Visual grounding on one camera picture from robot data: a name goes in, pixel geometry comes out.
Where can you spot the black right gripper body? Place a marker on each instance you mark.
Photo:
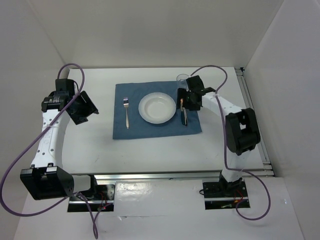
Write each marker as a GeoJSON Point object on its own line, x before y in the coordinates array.
{"type": "Point", "coordinates": [188, 102]}

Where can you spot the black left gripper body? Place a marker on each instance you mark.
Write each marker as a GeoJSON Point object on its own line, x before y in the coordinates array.
{"type": "Point", "coordinates": [82, 109]}

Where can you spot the silver table knife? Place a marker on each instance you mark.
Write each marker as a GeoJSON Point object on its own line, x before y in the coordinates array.
{"type": "Point", "coordinates": [183, 112]}

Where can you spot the clear drinking glass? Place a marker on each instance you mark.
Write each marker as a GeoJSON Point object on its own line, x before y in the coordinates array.
{"type": "Point", "coordinates": [181, 81]}

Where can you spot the white round plate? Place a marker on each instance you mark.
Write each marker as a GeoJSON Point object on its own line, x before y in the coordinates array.
{"type": "Point", "coordinates": [157, 108]}

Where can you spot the silver fork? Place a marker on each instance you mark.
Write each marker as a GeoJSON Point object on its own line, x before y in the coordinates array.
{"type": "Point", "coordinates": [126, 106]}

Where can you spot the blue cloth napkin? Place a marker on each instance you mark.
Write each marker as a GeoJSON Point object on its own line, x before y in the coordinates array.
{"type": "Point", "coordinates": [138, 127]}

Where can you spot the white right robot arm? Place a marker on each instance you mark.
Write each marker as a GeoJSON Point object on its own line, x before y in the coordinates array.
{"type": "Point", "coordinates": [239, 125]}

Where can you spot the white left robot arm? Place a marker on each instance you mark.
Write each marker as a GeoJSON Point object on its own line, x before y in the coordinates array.
{"type": "Point", "coordinates": [46, 178]}

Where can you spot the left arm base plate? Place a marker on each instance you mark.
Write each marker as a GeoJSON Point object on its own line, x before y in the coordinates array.
{"type": "Point", "coordinates": [100, 199]}

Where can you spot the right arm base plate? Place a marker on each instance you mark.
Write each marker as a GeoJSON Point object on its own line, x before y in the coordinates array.
{"type": "Point", "coordinates": [216, 199]}

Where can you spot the aluminium rail frame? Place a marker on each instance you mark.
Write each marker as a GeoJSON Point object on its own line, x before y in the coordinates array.
{"type": "Point", "coordinates": [89, 148]}

